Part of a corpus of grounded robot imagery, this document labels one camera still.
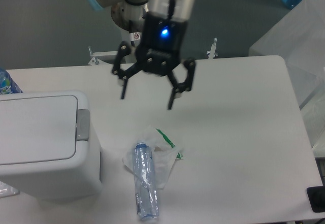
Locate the white push-button trash can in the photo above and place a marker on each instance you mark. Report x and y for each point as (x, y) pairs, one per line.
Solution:
(49, 148)

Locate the black device at table edge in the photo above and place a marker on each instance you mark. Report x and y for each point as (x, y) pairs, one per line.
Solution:
(316, 198)

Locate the blue labelled water bottle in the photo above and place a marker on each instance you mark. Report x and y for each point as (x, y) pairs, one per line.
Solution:
(8, 85)

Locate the white green plastic bag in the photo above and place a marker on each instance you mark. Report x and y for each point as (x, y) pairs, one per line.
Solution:
(164, 153)

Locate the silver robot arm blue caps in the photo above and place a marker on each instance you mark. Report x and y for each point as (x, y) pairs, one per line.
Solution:
(133, 13)

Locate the crushed clear plastic bottle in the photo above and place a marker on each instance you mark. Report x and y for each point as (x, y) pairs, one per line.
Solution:
(145, 185)

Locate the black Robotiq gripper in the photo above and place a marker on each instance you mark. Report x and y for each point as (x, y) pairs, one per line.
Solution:
(158, 53)

